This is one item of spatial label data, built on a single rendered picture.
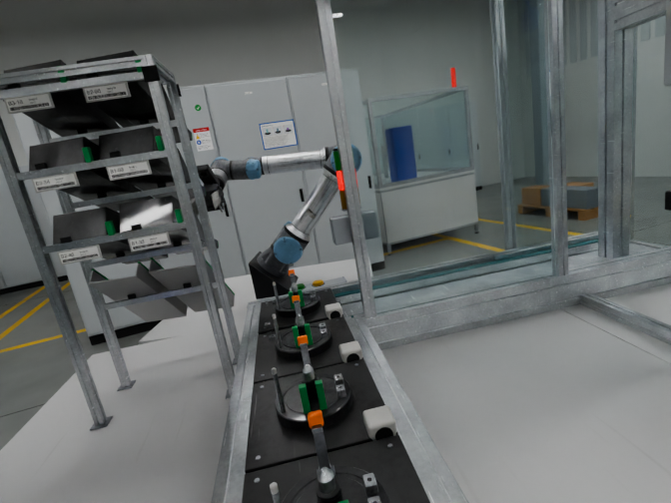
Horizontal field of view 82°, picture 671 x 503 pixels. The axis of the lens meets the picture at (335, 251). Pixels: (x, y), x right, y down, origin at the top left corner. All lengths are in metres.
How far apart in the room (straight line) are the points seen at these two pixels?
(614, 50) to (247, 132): 3.29
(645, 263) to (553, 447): 0.79
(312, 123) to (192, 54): 5.01
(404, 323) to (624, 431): 0.52
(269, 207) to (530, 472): 3.70
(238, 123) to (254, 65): 4.90
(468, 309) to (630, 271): 0.51
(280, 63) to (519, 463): 8.74
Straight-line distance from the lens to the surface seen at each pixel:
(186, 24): 9.10
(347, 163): 0.99
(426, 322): 1.13
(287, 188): 4.20
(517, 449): 0.82
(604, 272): 1.39
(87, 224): 1.07
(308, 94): 4.33
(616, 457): 0.84
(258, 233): 4.18
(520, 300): 1.24
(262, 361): 0.95
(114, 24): 9.17
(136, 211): 1.04
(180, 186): 0.94
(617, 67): 1.53
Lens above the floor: 1.40
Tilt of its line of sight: 14 degrees down
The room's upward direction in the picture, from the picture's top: 10 degrees counter-clockwise
